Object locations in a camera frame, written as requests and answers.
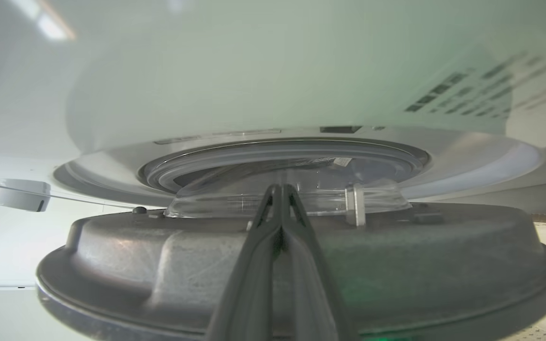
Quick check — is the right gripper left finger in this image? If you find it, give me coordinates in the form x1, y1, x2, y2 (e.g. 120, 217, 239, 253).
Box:
204, 185, 283, 341

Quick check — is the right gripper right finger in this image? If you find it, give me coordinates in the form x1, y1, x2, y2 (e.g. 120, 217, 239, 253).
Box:
280, 185, 359, 341

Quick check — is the round washing machine door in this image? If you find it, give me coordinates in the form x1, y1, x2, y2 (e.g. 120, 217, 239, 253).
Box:
36, 178, 546, 341

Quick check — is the white washing machine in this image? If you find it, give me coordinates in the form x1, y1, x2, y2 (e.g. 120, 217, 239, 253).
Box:
0, 0, 546, 211

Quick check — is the white round puck device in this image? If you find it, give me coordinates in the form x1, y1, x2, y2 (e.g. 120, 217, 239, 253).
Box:
0, 179, 52, 212

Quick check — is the thin black cable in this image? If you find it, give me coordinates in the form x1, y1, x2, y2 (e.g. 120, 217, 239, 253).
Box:
0, 179, 136, 209

